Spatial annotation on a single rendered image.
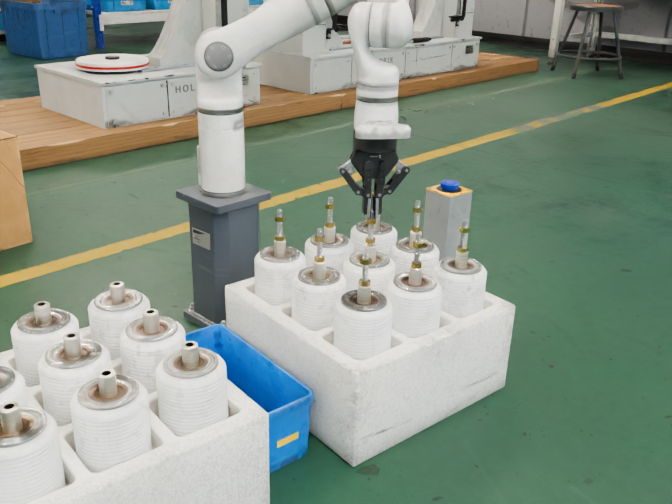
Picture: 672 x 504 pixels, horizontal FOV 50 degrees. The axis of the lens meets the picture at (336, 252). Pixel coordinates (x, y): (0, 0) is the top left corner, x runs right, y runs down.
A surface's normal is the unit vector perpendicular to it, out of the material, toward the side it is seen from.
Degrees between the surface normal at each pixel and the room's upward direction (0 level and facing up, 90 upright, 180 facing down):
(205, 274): 90
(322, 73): 90
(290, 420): 92
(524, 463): 0
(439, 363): 90
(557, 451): 0
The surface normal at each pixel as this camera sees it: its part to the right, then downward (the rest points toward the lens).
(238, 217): 0.72, 0.29
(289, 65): -0.69, 0.26
